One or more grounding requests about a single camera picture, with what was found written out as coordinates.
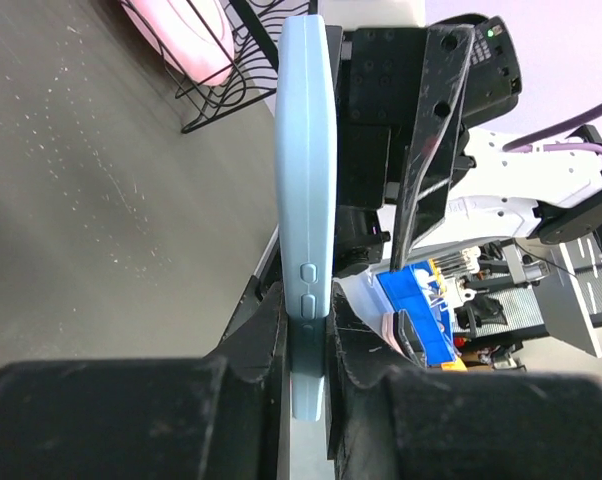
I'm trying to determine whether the black wire basket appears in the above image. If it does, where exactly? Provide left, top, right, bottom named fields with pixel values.
left=120, top=0, right=318, bottom=135

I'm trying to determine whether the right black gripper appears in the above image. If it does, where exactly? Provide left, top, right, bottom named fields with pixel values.
left=333, top=14, right=522, bottom=278

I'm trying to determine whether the pink plate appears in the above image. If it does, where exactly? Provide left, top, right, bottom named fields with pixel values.
left=124, top=0, right=235, bottom=86

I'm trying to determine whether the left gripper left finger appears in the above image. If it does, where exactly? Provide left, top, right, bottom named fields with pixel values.
left=0, top=284, right=289, bottom=479

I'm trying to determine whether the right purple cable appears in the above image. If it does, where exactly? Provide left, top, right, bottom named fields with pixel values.
left=503, top=89, right=602, bottom=166

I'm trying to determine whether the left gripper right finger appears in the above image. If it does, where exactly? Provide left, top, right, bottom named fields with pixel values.
left=326, top=287, right=602, bottom=479

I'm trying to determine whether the light blue phone case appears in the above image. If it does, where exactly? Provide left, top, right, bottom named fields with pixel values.
left=275, top=15, right=337, bottom=421

